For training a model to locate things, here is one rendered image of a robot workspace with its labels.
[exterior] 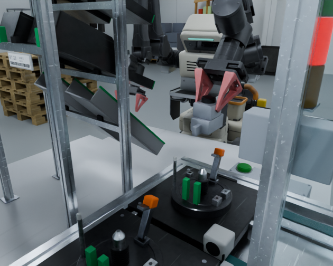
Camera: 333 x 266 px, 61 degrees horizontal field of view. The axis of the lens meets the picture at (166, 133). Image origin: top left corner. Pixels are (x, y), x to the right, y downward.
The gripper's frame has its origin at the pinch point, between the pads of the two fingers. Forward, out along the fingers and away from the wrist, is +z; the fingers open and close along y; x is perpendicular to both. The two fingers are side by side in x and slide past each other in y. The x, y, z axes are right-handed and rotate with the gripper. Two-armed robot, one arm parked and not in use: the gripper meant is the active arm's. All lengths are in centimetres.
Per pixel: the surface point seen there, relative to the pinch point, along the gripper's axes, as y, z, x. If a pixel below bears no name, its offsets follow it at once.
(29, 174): -61, 33, 13
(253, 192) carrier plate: 9.4, 11.7, 20.7
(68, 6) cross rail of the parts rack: -36.2, -11.5, -16.2
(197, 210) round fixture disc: 3.3, 20.6, 6.8
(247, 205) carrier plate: 10.1, 15.3, 16.2
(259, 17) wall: -300, -558, 647
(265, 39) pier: -267, -499, 673
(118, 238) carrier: 0.7, 28.8, -12.0
